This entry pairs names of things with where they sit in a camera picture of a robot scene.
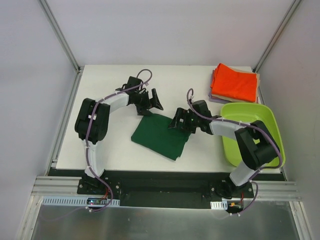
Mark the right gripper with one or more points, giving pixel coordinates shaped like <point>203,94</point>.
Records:
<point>183,120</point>

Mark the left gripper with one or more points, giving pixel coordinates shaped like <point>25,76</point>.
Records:
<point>149,102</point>

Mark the dark green t-shirt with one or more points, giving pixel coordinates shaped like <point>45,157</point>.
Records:
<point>153,132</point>

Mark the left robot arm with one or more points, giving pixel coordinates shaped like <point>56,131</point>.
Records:
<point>92,125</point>

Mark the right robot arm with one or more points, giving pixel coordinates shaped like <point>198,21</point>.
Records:
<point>256,145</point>

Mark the purple folded t-shirt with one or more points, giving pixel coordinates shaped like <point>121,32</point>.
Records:
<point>213,98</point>

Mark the beige folded t-shirt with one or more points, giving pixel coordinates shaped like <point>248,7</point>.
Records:
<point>232,100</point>

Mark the orange folded t-shirt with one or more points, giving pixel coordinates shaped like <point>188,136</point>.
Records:
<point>234,83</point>

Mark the lime green plastic tray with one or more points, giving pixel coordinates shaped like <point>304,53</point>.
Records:
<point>248,113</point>

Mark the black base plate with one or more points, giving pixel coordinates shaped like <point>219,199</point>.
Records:
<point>156,189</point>

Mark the right white cable duct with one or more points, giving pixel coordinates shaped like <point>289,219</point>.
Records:
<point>219,205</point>

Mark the white cable duct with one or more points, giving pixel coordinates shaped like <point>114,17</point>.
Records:
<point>219,205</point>
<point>79,201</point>

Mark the right aluminium frame post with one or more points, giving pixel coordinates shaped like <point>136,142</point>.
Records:
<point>292,9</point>

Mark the aluminium frame post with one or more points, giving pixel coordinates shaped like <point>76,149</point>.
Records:
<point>59,34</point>
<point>292,9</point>

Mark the left aluminium frame post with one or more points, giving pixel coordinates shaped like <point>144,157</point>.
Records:
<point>59,34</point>

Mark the left white cable duct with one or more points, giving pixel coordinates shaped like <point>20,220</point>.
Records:
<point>79,201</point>

